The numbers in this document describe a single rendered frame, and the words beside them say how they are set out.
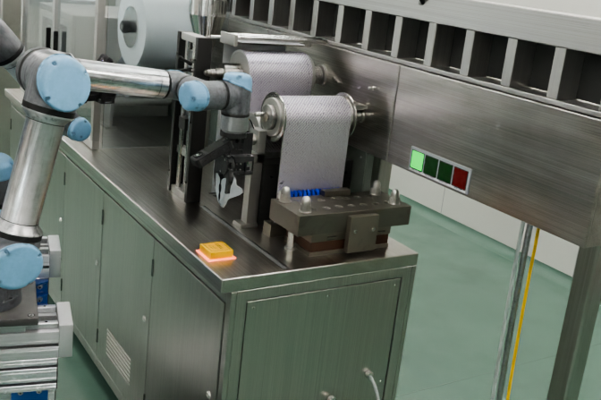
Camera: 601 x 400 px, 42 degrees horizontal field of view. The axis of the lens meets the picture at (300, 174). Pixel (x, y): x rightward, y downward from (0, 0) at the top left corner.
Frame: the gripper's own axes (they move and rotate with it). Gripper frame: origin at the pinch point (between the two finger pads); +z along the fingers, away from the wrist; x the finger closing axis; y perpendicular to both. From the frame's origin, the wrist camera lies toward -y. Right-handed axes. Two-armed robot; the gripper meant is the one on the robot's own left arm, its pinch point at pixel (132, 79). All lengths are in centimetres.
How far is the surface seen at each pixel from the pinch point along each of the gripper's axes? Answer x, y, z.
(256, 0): -4, -29, 55
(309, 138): 76, -6, 11
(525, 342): 92, 112, 187
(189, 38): 28.1, -23.1, -0.8
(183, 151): 33.1, 14.1, 0.4
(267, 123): 68, -9, 1
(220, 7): 3.8, -27.5, 30.9
